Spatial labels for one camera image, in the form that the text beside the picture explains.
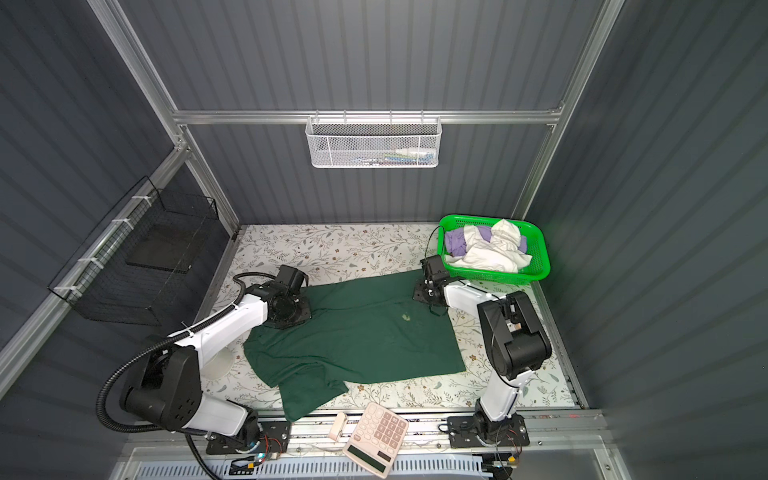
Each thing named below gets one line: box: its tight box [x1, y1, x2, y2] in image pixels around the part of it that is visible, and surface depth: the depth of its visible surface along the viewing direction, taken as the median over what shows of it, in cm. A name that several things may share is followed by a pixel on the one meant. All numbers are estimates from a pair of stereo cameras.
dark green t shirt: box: [243, 269, 467, 422], surface depth 90 cm
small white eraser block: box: [328, 412, 347, 441], surface depth 75 cm
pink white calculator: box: [343, 402, 409, 479], surface depth 73 cm
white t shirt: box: [445, 219, 533, 273], surface depth 106 cm
